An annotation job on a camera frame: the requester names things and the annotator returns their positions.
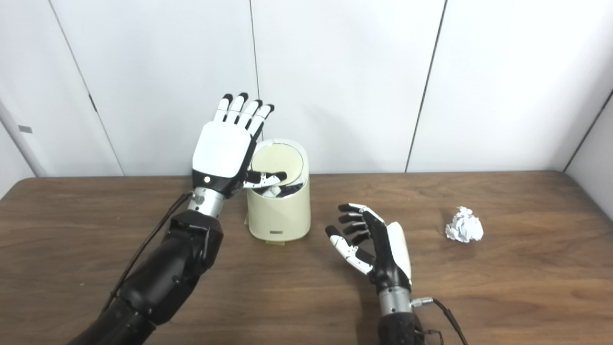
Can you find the white and black right hand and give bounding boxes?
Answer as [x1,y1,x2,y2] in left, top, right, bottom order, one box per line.
[325,203,412,294]

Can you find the white paper ball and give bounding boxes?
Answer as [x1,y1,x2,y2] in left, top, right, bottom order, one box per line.
[445,206,484,243]

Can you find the white and black left hand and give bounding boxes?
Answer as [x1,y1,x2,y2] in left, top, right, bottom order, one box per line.
[192,92,288,199]

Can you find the cream-colored bin body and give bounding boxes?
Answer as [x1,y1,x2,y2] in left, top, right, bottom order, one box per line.
[246,138,311,242]

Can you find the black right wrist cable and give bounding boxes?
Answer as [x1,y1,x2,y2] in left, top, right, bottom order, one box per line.
[411,297,469,345]

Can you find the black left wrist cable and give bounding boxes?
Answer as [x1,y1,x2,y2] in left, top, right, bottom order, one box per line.
[101,192,192,312]

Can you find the cream round bin lid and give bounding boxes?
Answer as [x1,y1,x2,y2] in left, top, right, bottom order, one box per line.
[250,144,304,185]

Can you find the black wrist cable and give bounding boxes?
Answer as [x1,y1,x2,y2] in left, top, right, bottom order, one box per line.
[101,192,192,312]
[411,297,469,345]

